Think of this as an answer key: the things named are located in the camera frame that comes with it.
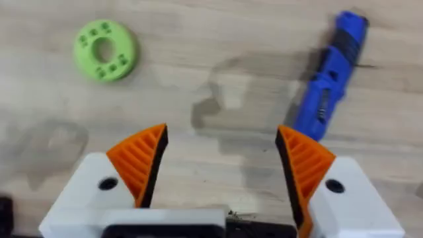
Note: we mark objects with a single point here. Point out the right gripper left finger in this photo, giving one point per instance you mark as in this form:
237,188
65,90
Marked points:
135,165

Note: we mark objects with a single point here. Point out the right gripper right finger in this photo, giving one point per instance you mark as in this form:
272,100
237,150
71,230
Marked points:
317,185

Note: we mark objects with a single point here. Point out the green disc with holes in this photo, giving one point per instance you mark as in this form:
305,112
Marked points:
105,50

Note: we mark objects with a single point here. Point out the blue electric screwdriver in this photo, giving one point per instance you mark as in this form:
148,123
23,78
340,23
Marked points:
330,77

